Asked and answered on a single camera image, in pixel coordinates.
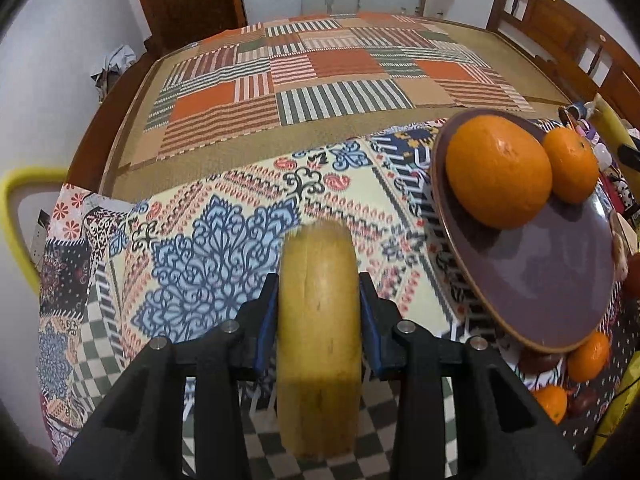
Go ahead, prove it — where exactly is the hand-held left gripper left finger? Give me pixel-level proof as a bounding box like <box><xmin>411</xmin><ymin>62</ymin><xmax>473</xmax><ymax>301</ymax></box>
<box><xmin>59</xmin><ymin>273</ymin><xmax>279</xmax><ymax>480</ymax></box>

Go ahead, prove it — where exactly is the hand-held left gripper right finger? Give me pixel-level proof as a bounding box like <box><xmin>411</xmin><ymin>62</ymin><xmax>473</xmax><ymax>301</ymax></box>
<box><xmin>358</xmin><ymin>274</ymin><xmax>583</xmax><ymax>480</ymax></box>

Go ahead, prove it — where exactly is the yellow banana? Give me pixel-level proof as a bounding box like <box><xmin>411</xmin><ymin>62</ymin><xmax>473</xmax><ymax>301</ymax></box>
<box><xmin>276</xmin><ymin>220</ymin><xmax>364</xmax><ymax>461</ymax></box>

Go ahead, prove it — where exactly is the purple plate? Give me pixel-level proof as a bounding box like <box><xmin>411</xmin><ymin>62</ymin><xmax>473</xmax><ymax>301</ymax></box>
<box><xmin>430</xmin><ymin>108</ymin><xmax>616</xmax><ymax>354</ymax></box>

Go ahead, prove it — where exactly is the large orange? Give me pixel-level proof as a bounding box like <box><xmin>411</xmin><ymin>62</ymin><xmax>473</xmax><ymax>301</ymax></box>
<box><xmin>445</xmin><ymin>115</ymin><xmax>554</xmax><ymax>230</ymax></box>

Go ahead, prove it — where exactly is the small orange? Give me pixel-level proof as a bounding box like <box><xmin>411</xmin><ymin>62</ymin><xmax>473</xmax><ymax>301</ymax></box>
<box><xmin>532</xmin><ymin>384</ymin><xmax>569</xmax><ymax>425</ymax></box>
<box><xmin>542</xmin><ymin>127</ymin><xmax>600</xmax><ymax>205</ymax></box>
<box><xmin>566</xmin><ymin>331</ymin><xmax>612</xmax><ymax>384</ymax></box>

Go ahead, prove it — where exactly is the colourful patterned blanket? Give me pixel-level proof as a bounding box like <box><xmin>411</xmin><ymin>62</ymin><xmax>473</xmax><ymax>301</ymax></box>
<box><xmin>38</xmin><ymin>119</ymin><xmax>640</xmax><ymax>480</ymax></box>

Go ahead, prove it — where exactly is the woven bed mat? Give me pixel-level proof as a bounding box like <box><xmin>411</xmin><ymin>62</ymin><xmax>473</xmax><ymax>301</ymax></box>
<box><xmin>99</xmin><ymin>14</ymin><xmax>576</xmax><ymax>202</ymax></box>

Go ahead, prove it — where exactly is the dark red fruit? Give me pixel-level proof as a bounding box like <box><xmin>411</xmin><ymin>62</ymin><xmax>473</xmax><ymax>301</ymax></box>
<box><xmin>518</xmin><ymin>346</ymin><xmax>566</xmax><ymax>376</ymax></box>
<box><xmin>567</xmin><ymin>386</ymin><xmax>601</xmax><ymax>416</ymax></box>

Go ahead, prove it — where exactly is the striped patchwork cloth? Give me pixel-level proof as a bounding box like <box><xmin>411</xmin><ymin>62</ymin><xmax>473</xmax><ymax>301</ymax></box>
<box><xmin>131</xmin><ymin>12</ymin><xmax>536</xmax><ymax>167</ymax></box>

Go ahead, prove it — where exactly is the yellow plastic bag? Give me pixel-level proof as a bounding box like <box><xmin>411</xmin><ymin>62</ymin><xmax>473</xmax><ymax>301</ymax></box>
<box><xmin>586</xmin><ymin>345</ymin><xmax>640</xmax><ymax>463</ymax></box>

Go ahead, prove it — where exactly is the grey crumpled cloth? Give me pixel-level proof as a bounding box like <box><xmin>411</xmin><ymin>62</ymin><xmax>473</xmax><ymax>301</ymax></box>
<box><xmin>90</xmin><ymin>44</ymin><xmax>137</xmax><ymax>102</ymax></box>

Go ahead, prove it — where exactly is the wooden door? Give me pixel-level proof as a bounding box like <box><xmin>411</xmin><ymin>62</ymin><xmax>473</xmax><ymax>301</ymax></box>
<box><xmin>127</xmin><ymin>0</ymin><xmax>249</xmax><ymax>57</ymax></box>

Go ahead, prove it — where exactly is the wooden headboard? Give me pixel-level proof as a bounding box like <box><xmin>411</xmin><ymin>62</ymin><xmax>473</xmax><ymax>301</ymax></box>
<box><xmin>486</xmin><ymin>0</ymin><xmax>640</xmax><ymax>117</ymax></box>

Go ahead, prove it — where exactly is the white wall socket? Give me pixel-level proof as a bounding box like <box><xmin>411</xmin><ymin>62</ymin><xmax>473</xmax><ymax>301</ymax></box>
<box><xmin>30</xmin><ymin>209</ymin><xmax>52</xmax><ymax>264</ymax></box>

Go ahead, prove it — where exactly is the wooden bed frame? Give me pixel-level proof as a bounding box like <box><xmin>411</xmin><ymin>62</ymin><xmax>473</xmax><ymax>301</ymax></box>
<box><xmin>66</xmin><ymin>35</ymin><xmax>166</xmax><ymax>196</ymax></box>

